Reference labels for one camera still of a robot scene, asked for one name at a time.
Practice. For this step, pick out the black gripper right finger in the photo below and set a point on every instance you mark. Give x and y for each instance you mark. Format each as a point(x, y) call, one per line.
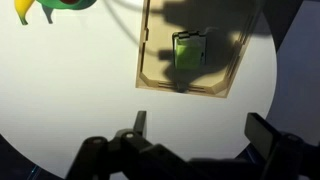
point(263, 133)

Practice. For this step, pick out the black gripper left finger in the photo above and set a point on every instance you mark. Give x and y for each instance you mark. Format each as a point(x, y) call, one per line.
point(140, 123)

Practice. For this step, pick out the wooden box tray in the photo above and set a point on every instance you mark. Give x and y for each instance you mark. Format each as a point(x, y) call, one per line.
point(153, 50)

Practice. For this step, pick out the black white zebra block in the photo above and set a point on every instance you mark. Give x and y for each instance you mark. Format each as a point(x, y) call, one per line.
point(186, 34)

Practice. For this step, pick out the dark red toy plum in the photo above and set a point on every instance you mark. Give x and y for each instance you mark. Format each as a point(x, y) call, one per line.
point(70, 1)

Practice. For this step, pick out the yellow toy banana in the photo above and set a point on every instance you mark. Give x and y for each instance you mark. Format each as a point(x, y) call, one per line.
point(22, 8)

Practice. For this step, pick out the green translucent fruit bowl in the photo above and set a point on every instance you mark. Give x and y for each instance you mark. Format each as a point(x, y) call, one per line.
point(50, 3)

